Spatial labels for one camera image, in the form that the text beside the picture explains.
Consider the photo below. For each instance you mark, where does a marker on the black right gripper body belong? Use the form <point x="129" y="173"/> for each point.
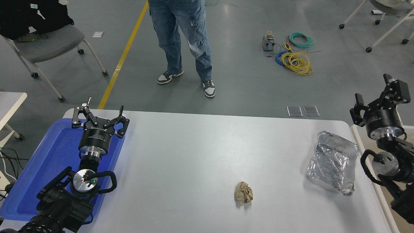
<point x="385" y="119"/>

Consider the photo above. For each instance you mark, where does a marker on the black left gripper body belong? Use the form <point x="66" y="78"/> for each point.
<point x="96" y="138"/>

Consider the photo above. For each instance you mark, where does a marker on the silver foil plate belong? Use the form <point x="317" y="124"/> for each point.
<point x="333" y="161"/>

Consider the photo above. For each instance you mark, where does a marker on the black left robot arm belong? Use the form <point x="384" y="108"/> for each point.
<point x="58" y="207"/>

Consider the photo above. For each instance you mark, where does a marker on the clear floor plate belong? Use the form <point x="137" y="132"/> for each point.
<point x="311" y="111"/>

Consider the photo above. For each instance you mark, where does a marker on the large pale bin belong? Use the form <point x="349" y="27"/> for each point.
<point x="364" y="145"/>

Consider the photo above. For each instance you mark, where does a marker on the blue plastic tray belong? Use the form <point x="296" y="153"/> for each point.
<point x="48" y="161"/>

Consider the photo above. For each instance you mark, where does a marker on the small white box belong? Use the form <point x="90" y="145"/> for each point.
<point x="377" y="12"/>

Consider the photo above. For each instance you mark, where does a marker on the white paper sheet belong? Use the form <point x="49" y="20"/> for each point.
<point x="98" y="34"/>

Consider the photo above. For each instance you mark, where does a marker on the grey seat chair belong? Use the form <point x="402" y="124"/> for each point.
<point x="48" y="42"/>

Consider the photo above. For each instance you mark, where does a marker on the white power strip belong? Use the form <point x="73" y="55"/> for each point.
<point x="4" y="181"/>

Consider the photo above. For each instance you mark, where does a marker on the olive cloth pouch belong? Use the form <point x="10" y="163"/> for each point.
<point x="28" y="38"/>

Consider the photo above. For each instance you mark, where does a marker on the person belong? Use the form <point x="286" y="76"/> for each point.
<point x="181" y="32"/>

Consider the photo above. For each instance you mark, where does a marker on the grey electrical box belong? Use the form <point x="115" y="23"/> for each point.
<point x="267" y="43"/>

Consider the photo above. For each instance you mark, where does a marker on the black garment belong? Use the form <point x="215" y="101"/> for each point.
<point x="29" y="16"/>

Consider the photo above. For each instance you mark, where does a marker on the crumpled tan paper ball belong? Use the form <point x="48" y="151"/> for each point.
<point x="243" y="193"/>

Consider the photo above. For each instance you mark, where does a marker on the white frame wheeled chair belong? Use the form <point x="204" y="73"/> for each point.
<point x="388" y="6"/>

